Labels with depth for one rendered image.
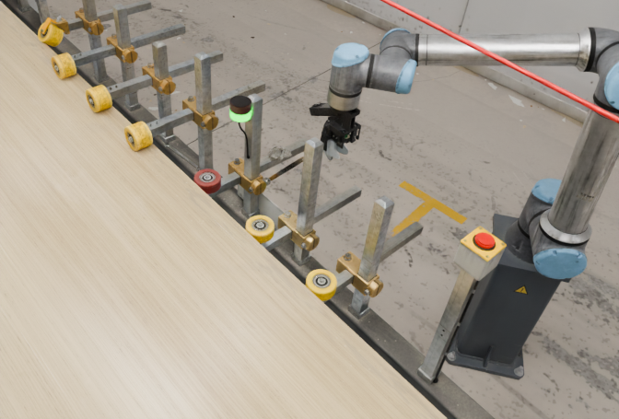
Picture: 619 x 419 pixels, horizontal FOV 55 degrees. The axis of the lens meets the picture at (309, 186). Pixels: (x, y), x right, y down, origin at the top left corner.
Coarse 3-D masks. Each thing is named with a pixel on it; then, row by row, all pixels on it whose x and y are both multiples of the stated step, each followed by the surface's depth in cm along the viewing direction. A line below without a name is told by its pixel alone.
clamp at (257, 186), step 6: (240, 162) 188; (228, 168) 188; (234, 168) 186; (240, 168) 186; (240, 174) 184; (240, 180) 186; (246, 180) 183; (252, 180) 182; (258, 180) 183; (246, 186) 184; (252, 186) 182; (258, 186) 182; (264, 186) 184; (258, 192) 184
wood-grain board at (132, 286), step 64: (0, 64) 212; (0, 128) 185; (64, 128) 188; (0, 192) 165; (64, 192) 167; (128, 192) 169; (192, 192) 171; (0, 256) 148; (64, 256) 150; (128, 256) 152; (192, 256) 154; (256, 256) 156; (0, 320) 135; (64, 320) 136; (128, 320) 138; (192, 320) 139; (256, 320) 141; (320, 320) 142; (0, 384) 124; (64, 384) 125; (128, 384) 126; (192, 384) 127; (256, 384) 129; (320, 384) 130; (384, 384) 131
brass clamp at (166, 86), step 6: (144, 66) 206; (144, 72) 206; (150, 72) 204; (156, 78) 201; (168, 78) 202; (156, 84) 203; (162, 84) 201; (168, 84) 201; (174, 84) 203; (162, 90) 201; (168, 90) 202
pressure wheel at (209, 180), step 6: (198, 174) 177; (204, 174) 177; (210, 174) 177; (216, 174) 177; (198, 180) 174; (204, 180) 175; (210, 180) 175; (216, 180) 175; (204, 186) 173; (210, 186) 174; (216, 186) 175; (210, 192) 175
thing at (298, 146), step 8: (296, 144) 199; (304, 144) 200; (296, 152) 198; (264, 160) 191; (280, 160) 195; (264, 168) 191; (232, 176) 184; (224, 184) 181; (232, 184) 184; (216, 192) 181
